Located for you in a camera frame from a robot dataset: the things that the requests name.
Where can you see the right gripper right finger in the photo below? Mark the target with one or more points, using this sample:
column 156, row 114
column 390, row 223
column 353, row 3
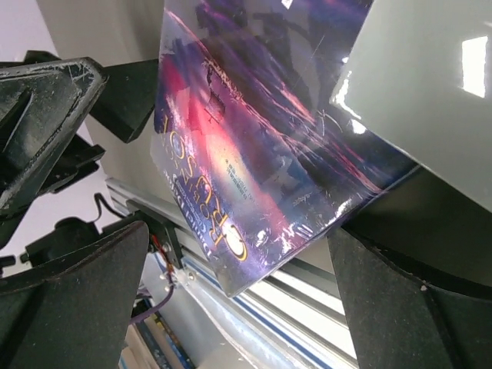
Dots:
column 402, row 313

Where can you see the purple Robinson Crusoe book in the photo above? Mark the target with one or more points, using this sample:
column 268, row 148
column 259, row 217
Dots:
column 258, row 160

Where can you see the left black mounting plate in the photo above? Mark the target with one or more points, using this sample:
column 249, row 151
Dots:
column 162, row 232

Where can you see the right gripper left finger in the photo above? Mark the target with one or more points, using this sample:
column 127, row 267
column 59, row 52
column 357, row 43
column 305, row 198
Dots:
column 74, row 311

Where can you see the stack of books off-table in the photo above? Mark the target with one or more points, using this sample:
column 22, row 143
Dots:
column 152, row 344

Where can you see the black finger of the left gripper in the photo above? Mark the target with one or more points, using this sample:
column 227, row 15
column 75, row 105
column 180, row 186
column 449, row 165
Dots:
column 44, row 100

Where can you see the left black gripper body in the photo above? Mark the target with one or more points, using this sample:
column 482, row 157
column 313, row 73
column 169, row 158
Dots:
column 78, row 161

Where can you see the grey white book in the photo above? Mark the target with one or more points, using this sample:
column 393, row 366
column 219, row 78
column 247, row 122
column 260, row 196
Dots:
column 419, row 76

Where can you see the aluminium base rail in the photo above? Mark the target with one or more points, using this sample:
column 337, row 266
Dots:
column 301, row 300

